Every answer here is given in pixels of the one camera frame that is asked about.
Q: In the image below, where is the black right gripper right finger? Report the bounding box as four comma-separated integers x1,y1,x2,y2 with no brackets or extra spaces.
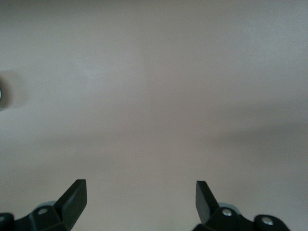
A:
192,180,288,231

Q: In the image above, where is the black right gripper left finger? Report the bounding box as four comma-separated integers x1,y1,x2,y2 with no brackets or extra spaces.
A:
0,179,87,231

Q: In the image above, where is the white bowl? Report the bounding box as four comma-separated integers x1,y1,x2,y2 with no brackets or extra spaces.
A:
0,76,12,112

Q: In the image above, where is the brown table cover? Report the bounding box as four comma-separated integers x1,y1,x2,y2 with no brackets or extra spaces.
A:
0,0,308,231

